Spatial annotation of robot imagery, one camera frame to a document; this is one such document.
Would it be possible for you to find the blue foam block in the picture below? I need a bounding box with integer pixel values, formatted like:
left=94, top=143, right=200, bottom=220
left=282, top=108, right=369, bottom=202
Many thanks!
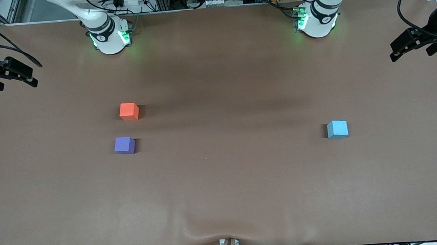
left=327, top=119, right=349, bottom=140

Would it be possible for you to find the orange foam block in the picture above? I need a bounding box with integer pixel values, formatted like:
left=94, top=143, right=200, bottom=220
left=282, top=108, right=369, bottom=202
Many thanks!
left=119, top=102, right=140, bottom=122

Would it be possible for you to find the purple foam block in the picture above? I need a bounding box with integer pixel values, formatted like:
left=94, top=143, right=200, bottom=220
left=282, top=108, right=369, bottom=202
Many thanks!
left=114, top=136, right=137, bottom=155

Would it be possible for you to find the white terminal block row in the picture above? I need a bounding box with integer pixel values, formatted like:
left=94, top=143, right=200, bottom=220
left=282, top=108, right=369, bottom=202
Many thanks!
left=187, top=0, right=234, bottom=9

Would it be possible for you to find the brown table cover mat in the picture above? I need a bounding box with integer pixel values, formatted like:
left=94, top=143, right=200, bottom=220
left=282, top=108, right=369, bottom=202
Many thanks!
left=0, top=0, right=437, bottom=245

